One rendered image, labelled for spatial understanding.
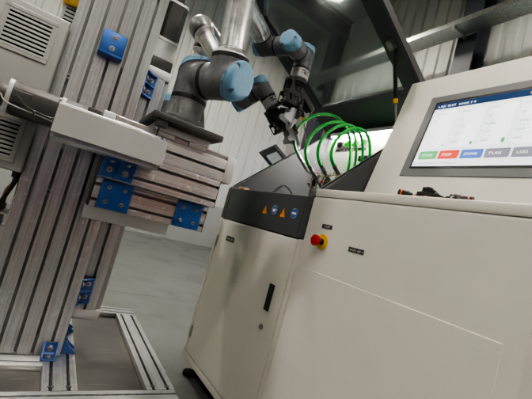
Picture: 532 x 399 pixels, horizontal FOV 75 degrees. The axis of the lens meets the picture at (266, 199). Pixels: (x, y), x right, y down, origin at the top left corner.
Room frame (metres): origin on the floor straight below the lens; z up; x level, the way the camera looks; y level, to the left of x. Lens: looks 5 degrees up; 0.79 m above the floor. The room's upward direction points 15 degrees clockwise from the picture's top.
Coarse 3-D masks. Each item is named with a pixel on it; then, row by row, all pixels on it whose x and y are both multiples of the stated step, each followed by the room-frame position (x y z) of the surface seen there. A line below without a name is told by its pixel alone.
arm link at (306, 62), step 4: (308, 44) 1.37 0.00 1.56; (308, 48) 1.36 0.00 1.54; (312, 48) 1.38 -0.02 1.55; (308, 52) 1.35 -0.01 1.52; (312, 52) 1.38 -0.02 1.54; (308, 56) 1.36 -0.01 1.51; (312, 56) 1.38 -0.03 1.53; (304, 60) 1.36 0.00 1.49; (308, 60) 1.37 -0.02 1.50; (312, 60) 1.39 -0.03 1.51; (296, 64) 1.38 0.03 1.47; (300, 64) 1.37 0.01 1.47; (304, 64) 1.37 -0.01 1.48; (308, 64) 1.38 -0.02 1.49; (308, 68) 1.38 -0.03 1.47
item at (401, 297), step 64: (512, 64) 1.10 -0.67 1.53; (384, 192) 1.27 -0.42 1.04; (448, 192) 1.07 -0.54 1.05; (512, 192) 0.93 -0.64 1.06; (320, 256) 1.15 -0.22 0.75; (384, 256) 0.94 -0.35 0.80; (448, 256) 0.80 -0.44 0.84; (512, 256) 0.69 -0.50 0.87; (320, 320) 1.08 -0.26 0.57; (384, 320) 0.90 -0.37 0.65; (448, 320) 0.77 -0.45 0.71; (512, 320) 0.67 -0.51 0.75; (320, 384) 1.03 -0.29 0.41; (384, 384) 0.87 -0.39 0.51; (448, 384) 0.74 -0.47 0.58; (512, 384) 0.65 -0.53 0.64
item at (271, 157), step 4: (268, 148) 5.14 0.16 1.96; (272, 148) 5.01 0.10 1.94; (276, 148) 4.90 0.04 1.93; (260, 152) 5.55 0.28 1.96; (264, 152) 5.40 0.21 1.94; (268, 152) 5.26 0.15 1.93; (272, 152) 5.13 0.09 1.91; (276, 152) 5.06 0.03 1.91; (280, 152) 4.92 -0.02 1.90; (264, 156) 5.60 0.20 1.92; (268, 156) 5.45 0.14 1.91; (272, 156) 5.31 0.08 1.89; (276, 156) 5.18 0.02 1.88; (280, 156) 5.00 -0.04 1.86; (284, 156) 4.94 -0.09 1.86; (268, 160) 5.60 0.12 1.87; (272, 160) 5.45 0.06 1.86; (276, 160) 5.31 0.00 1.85; (268, 164) 5.69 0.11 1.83
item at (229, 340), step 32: (224, 224) 1.78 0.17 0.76; (224, 256) 1.70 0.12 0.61; (256, 256) 1.46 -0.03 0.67; (288, 256) 1.28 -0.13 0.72; (224, 288) 1.63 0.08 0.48; (256, 288) 1.41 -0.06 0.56; (224, 320) 1.56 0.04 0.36; (256, 320) 1.36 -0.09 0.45; (192, 352) 1.74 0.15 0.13; (224, 352) 1.50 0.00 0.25; (256, 352) 1.32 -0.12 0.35; (224, 384) 1.45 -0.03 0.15; (256, 384) 1.28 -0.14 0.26
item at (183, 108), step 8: (176, 96) 1.08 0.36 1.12; (184, 96) 1.07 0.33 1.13; (192, 96) 1.07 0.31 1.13; (168, 104) 1.08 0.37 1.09; (176, 104) 1.07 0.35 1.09; (184, 104) 1.06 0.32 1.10; (192, 104) 1.08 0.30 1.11; (200, 104) 1.10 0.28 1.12; (168, 112) 1.06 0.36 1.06; (176, 112) 1.05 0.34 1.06; (184, 112) 1.06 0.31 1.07; (192, 112) 1.07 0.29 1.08; (200, 112) 1.10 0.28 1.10; (184, 120) 1.06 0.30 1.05; (192, 120) 1.07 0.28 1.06; (200, 120) 1.12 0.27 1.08
